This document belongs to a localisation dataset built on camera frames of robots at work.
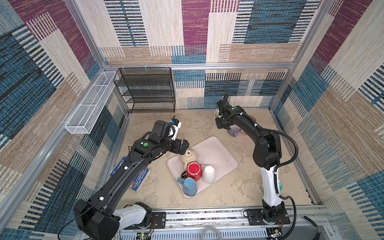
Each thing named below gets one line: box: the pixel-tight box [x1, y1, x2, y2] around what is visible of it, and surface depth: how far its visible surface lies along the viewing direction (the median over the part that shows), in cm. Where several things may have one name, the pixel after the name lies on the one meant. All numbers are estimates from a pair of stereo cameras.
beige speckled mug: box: [180, 148, 197, 170], surface depth 88 cm
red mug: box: [181, 161, 202, 182], surface depth 84 cm
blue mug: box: [177, 177, 198, 197], surface depth 78 cm
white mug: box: [201, 164, 215, 185], surface depth 81 cm
